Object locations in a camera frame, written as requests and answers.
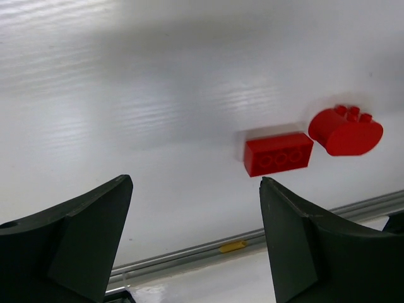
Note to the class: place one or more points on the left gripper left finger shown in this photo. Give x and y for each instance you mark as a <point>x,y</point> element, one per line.
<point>65,253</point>

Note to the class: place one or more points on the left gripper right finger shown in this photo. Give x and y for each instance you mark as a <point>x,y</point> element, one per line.
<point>317,256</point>

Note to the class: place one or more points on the red long lego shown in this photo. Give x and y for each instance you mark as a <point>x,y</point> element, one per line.
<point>277,154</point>

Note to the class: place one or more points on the red arch lego brick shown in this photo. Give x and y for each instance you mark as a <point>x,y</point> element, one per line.
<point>345,131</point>

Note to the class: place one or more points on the aluminium rail front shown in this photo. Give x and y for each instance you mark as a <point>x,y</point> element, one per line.
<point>359,212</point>

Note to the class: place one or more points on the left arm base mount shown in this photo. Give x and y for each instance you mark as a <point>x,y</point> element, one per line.
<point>123,296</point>

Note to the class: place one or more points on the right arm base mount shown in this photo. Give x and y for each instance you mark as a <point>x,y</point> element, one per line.
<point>395,224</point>

